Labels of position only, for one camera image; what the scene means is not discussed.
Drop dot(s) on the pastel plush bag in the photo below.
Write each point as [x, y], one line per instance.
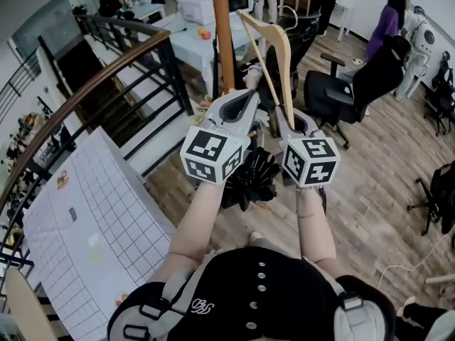
[253, 76]

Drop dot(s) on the black gear stand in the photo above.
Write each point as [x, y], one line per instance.
[442, 94]

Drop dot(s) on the person's beige shoe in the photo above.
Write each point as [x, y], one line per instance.
[255, 237]

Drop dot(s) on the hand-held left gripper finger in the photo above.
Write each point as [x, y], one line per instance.
[217, 105]
[256, 108]

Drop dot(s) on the round wooden side table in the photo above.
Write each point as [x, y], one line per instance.
[28, 311]

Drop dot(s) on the white box appliance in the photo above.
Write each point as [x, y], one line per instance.
[197, 9]

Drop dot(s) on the orange fruit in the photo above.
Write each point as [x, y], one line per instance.
[200, 31]

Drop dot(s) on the brown wooden coat rack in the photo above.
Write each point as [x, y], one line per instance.
[222, 30]

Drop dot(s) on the person's black shirt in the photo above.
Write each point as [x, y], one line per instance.
[256, 307]

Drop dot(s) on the red apple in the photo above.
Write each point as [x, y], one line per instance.
[207, 36]

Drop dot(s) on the white microwave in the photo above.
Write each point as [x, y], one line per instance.
[240, 3]

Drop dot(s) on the black office chair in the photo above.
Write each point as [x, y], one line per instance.
[440, 190]
[377, 76]
[305, 37]

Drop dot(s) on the black railing with wooden handrail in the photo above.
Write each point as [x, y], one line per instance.
[89, 84]

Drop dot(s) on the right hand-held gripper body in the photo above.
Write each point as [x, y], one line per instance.
[313, 162]

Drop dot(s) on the light wooden hanger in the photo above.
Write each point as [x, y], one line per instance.
[282, 48]

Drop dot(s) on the white table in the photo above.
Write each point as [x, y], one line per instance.
[192, 48]

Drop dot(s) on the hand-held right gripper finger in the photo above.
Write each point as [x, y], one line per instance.
[311, 124]
[283, 126]

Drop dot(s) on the person's left forearm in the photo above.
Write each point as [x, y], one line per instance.
[195, 226]

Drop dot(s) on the white desk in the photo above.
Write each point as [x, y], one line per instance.
[341, 13]

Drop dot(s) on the table with grid tablecloth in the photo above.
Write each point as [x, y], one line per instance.
[99, 219]

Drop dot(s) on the person's right forearm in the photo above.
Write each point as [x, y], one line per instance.
[314, 236]

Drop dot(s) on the black gooseneck microphone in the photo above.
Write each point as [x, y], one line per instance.
[179, 30]

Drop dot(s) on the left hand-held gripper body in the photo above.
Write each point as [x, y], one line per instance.
[209, 151]

